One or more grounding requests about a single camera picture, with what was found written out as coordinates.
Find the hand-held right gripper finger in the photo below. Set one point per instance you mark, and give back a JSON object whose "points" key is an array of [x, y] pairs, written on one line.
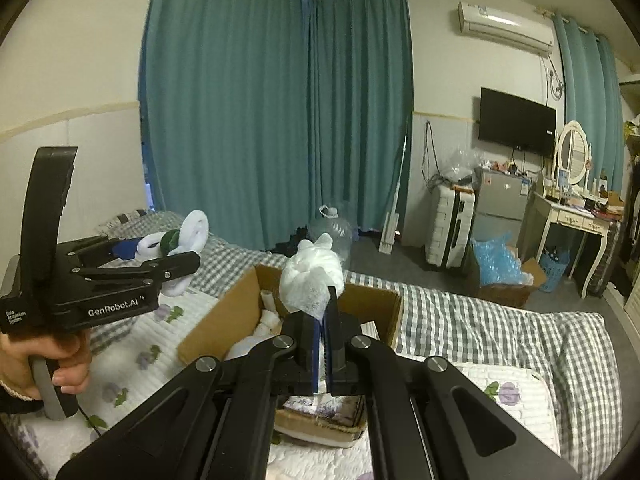
{"points": [[326, 350], [315, 360]]}

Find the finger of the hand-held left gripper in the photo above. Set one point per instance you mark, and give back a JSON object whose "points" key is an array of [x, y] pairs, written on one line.
{"points": [[170, 265], [125, 249]]}

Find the white plush toy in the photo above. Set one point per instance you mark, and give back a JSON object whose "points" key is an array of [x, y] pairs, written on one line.
{"points": [[270, 315]]}

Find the brown cardboard box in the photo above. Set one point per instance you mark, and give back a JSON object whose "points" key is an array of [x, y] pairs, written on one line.
{"points": [[220, 320]]}

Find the person's left hand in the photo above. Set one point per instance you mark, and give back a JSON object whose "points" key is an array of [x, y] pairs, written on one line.
{"points": [[15, 360]]}

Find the white slab under box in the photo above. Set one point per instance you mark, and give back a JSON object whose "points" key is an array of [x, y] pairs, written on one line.
{"points": [[320, 427]]}

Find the floral quilted mat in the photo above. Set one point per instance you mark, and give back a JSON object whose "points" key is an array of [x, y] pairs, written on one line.
{"points": [[150, 340]]}

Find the clear water jug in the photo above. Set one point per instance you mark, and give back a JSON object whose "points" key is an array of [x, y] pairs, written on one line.
{"points": [[332, 232]]}

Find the white stick mop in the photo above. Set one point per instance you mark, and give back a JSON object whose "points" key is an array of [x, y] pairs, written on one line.
{"points": [[392, 210]]}

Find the white suitcase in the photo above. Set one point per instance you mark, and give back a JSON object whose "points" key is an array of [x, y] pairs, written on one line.
{"points": [[447, 230]]}

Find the wide teal curtain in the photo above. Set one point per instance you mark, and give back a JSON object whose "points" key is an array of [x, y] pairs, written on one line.
{"points": [[225, 100]]}

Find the floor cardboard box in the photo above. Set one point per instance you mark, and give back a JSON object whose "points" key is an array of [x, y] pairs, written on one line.
{"points": [[505, 295]]}

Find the blue plastic bags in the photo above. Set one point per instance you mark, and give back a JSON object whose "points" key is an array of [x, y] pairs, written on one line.
{"points": [[495, 260]]}

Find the grey mini fridge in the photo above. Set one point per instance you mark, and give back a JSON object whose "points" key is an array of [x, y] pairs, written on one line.
{"points": [[500, 205]]}

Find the clear plastic bag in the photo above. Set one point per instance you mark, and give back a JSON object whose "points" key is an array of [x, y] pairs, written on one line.
{"points": [[462, 162]]}

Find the blue plastic basket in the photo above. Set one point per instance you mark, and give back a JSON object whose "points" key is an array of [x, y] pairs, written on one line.
{"points": [[555, 270]]}

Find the white dressing table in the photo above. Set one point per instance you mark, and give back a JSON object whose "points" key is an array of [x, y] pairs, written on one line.
{"points": [[570, 220]]}

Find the white oval mirror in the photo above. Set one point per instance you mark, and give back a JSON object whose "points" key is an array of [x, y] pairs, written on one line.
{"points": [[572, 152]]}

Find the open wardrobe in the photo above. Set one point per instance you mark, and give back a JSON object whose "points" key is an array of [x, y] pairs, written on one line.
{"points": [[632, 185]]}

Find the white air conditioner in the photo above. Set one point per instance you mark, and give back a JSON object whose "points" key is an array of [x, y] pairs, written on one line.
{"points": [[505, 25]]}

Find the narrow teal curtain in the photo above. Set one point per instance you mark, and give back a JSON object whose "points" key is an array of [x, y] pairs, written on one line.
{"points": [[585, 80]]}

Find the black wall television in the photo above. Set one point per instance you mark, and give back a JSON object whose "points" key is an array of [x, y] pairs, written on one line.
{"points": [[517, 120]]}

